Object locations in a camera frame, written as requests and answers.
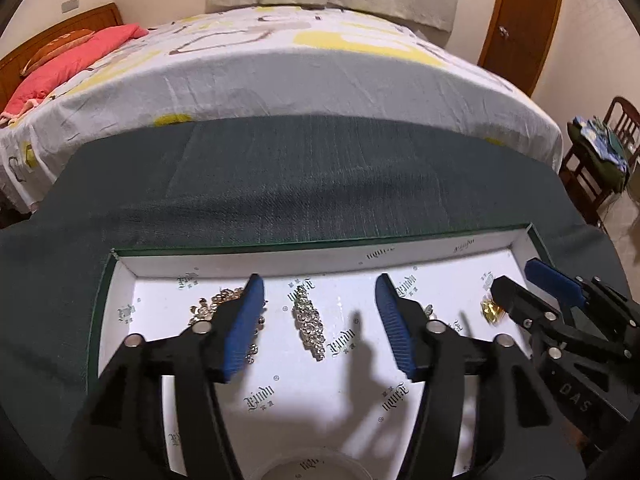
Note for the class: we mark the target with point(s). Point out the dark wooden chair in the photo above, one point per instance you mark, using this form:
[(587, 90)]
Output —
[(622, 115)]

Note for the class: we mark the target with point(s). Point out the wall socket above headboard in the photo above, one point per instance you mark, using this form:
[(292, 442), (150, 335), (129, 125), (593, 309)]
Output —
[(70, 5)]

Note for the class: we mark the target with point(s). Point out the metal door knob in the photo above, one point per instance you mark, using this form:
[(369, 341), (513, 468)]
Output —
[(502, 31)]

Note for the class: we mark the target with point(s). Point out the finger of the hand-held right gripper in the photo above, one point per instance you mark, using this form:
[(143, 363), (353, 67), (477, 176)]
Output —
[(550, 277), (520, 305)]

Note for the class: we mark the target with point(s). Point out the pile of clothes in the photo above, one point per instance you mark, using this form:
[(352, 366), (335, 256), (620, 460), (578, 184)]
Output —
[(597, 150)]

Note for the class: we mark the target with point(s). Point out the pink pillow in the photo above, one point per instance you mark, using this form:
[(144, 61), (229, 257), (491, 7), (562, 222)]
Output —
[(75, 60)]

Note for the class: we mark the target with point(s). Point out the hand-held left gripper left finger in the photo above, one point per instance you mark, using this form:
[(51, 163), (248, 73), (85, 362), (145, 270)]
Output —
[(242, 330)]

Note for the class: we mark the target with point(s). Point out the orange pillow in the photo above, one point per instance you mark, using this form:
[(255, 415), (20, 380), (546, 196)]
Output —
[(60, 47)]

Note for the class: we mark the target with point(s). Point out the brown wooden door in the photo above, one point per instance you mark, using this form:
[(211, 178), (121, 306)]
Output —
[(525, 20)]

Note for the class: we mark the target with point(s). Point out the wooden bed headboard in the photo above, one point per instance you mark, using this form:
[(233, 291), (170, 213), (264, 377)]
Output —
[(75, 20)]

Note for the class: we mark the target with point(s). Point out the pearl cluster brooch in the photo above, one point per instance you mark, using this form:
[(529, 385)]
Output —
[(210, 305)]

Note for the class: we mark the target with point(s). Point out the silver rhinestone brooch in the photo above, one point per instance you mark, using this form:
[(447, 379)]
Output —
[(307, 325)]

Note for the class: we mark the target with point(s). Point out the shallow box with white lining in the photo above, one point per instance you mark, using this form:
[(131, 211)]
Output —
[(300, 400)]

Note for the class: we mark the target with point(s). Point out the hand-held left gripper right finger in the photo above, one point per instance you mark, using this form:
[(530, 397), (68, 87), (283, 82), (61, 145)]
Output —
[(395, 330)]

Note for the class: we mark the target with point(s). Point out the patterned white bed sheet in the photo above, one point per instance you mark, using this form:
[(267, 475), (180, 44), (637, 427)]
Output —
[(300, 75)]

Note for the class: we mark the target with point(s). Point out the dark grey table cloth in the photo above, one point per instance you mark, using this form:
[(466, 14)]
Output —
[(300, 185)]

